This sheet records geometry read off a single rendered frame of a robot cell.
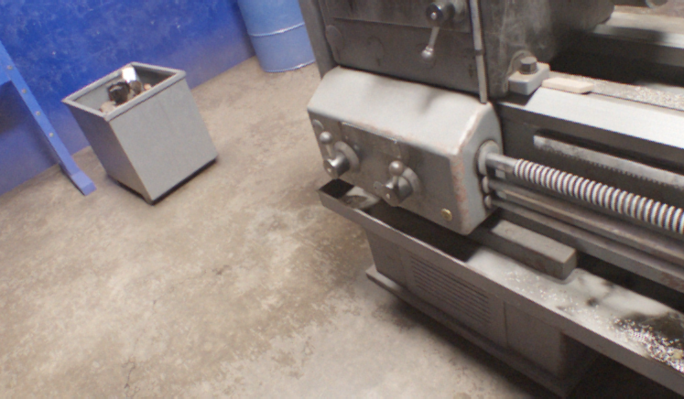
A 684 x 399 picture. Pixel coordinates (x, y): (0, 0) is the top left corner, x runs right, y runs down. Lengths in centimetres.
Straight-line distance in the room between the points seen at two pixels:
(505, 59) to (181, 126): 205
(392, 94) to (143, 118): 171
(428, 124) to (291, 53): 283
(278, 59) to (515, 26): 299
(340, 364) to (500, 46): 111
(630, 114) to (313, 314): 127
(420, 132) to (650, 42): 56
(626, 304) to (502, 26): 66
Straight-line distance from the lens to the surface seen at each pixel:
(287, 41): 388
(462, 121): 111
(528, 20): 114
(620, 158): 107
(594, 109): 107
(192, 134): 288
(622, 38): 137
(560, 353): 149
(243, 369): 186
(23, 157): 406
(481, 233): 138
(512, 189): 115
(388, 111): 123
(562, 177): 107
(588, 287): 131
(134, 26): 410
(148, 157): 279
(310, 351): 180
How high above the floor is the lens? 137
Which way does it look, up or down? 35 degrees down
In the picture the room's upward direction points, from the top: 17 degrees counter-clockwise
